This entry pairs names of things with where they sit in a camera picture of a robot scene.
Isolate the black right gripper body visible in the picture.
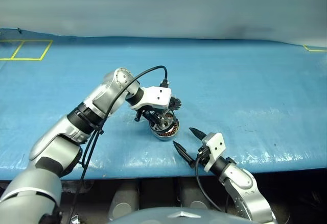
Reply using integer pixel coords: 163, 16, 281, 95
196, 144, 213, 166

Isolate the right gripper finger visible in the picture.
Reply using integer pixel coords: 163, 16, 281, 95
189, 127, 207, 141
173, 140, 196, 169

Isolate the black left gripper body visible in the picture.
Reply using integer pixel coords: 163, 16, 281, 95
138, 106, 166, 118

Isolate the black finned motor lid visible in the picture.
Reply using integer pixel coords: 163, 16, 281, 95
168, 95, 182, 110

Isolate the motor housing with copper windings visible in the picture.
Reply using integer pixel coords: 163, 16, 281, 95
152, 118, 181, 142

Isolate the grey rounded cylinder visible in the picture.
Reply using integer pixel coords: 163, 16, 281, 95
180, 180, 212, 209
109, 183, 141, 221

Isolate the blue table cover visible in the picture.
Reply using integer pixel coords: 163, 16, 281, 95
0, 27, 327, 181

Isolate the grey robot torso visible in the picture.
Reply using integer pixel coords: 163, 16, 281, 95
107, 207, 253, 224

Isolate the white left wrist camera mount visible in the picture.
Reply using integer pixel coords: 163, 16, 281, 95
130, 86, 172, 112

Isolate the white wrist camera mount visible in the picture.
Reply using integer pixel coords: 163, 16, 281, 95
201, 132, 227, 171
130, 86, 172, 112

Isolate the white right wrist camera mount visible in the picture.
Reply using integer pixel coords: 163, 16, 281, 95
201, 132, 227, 171

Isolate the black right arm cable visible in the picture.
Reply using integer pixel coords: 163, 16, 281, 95
195, 155, 230, 213

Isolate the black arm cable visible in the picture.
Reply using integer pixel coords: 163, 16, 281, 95
195, 155, 230, 213
68, 65, 171, 224

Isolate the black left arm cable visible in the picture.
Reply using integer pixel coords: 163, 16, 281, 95
68, 65, 171, 224

